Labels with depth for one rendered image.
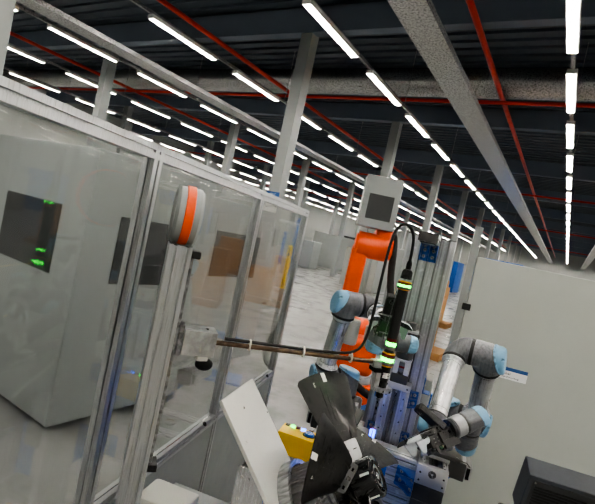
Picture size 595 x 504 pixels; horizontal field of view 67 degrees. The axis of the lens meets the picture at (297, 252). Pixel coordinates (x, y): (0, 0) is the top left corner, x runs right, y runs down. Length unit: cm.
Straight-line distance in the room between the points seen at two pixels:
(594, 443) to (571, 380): 41
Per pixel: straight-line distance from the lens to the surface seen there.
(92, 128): 111
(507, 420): 352
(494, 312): 336
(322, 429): 130
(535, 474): 201
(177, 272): 123
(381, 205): 553
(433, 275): 250
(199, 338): 129
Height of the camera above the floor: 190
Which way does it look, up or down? 2 degrees down
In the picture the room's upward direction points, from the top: 12 degrees clockwise
